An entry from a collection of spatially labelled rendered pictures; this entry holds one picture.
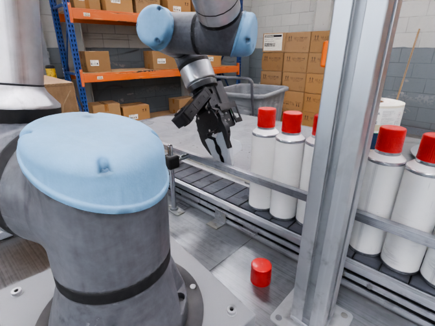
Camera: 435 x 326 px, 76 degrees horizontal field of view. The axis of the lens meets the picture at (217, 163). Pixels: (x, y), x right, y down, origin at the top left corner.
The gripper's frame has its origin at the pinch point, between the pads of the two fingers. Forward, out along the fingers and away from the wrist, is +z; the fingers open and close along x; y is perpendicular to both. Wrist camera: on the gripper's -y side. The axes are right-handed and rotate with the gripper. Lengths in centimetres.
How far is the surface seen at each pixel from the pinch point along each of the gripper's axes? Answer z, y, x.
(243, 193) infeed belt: 7.2, 0.3, -1.5
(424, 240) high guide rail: 17.1, -4.8, -34.4
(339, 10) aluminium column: -10.8, -17.0, -38.1
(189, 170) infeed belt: -2.1, 0.9, 14.7
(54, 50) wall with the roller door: -219, 103, 339
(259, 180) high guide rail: 4.3, -4.8, -11.9
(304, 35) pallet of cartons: -108, 315, 106
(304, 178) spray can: 6.3, -1.9, -19.3
